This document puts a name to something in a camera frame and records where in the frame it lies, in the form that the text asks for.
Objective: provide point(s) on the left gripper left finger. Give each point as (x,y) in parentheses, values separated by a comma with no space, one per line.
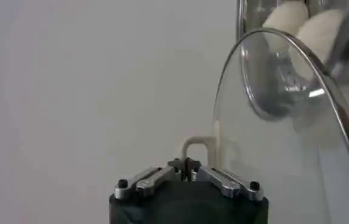
(153,181)

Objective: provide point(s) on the round glass lid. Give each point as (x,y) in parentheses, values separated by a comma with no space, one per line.
(268,170)

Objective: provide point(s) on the steel steamer basket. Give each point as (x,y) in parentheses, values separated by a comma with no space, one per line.
(262,100)

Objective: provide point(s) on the white steamed bun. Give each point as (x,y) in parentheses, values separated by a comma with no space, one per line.
(320,33)
(287,16)

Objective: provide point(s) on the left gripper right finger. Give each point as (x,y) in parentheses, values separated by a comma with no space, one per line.
(226,184)

